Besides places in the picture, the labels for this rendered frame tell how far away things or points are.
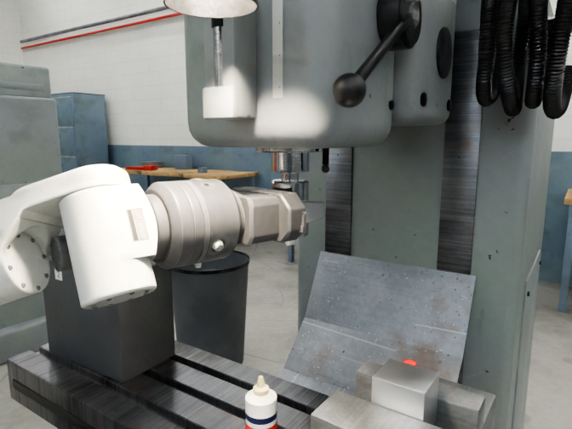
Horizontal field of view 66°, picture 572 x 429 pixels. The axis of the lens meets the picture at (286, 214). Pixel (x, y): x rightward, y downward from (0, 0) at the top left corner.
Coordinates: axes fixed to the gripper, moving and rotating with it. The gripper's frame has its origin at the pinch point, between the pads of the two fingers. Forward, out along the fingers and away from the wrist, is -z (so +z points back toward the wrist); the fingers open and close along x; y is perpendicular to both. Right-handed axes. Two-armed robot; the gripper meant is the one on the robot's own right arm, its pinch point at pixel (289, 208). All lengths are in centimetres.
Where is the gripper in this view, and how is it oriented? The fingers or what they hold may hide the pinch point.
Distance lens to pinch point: 56.1
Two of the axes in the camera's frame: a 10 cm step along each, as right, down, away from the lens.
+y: -0.1, 9.9, 1.6
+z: -7.4, 1.0, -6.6
